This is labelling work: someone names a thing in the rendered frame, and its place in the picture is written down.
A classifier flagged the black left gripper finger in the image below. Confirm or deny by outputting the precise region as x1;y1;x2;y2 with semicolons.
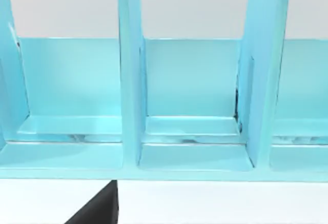
64;179;120;224

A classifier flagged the light blue rack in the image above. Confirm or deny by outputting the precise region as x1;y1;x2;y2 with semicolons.
0;0;328;181

